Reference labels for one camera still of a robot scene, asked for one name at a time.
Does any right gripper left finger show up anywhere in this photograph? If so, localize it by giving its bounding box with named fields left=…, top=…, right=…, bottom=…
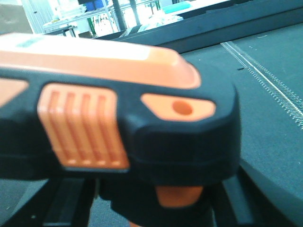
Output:
left=42, top=177, right=98, bottom=227

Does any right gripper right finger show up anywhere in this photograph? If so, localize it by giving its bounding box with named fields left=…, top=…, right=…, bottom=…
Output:
left=213, top=168, right=291, bottom=227

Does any orange black barcode scanner gun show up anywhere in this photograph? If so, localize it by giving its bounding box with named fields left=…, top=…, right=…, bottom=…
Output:
left=0, top=33, right=241, bottom=227

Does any blue tray on table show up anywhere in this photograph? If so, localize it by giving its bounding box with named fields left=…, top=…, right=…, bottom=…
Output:
left=162, top=1, right=191, bottom=14

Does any black raised conveyor edge rail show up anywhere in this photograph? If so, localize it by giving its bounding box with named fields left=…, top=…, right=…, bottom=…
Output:
left=100, top=0, right=303, bottom=53

